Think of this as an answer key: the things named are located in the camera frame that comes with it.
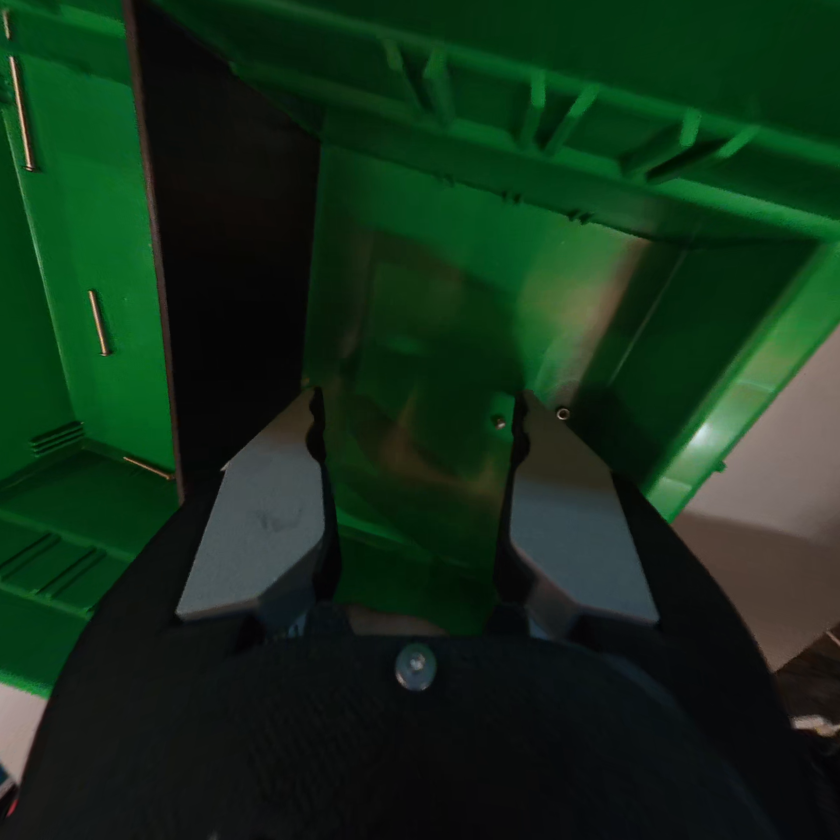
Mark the black bin divider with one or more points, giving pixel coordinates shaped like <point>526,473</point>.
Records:
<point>229,262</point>

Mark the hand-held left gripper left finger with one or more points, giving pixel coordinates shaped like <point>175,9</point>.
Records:
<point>256,531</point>

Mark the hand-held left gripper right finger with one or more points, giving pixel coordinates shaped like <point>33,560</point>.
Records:
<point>577,538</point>

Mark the green plastic bin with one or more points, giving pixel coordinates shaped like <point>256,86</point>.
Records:
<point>459,229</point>

